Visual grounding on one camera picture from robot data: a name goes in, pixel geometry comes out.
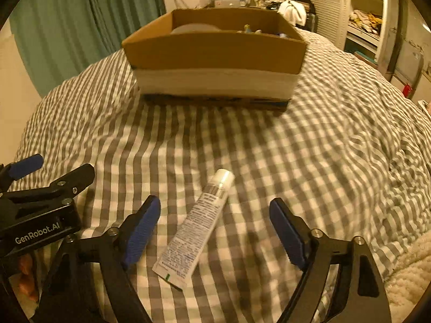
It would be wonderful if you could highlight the cream fluffy blanket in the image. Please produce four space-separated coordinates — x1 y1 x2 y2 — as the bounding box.
384 234 431 323

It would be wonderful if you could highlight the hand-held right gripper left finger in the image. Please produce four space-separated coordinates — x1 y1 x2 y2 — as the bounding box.
32 195 161 323

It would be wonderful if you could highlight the white towel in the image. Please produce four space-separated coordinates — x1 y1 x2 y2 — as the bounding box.
278 0 307 26

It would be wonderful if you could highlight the white cream tube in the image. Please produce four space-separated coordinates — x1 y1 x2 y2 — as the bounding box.
151 169 235 292

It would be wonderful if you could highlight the grey checked blanket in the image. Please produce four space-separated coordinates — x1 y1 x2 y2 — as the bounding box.
8 29 431 323

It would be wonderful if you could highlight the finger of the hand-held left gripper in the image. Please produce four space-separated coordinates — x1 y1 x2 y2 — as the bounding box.
0 163 95 221
0 154 44 192

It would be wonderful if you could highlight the green curtain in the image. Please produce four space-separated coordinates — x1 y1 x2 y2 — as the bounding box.
84 0 167 65
10 0 92 97

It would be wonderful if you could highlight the person's left hand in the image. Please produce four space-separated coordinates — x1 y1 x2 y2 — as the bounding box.
18 255 40 301

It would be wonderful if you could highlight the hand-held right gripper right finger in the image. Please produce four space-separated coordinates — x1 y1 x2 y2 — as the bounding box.
269 198 393 323

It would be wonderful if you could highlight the clothes pile on shelf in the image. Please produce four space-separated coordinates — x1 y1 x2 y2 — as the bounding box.
348 10 383 35

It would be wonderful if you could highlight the brown cardboard box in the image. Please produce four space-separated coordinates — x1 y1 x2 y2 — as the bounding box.
122 7 308 111

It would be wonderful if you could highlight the white wardrobe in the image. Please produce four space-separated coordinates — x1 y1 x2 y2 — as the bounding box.
306 0 398 75

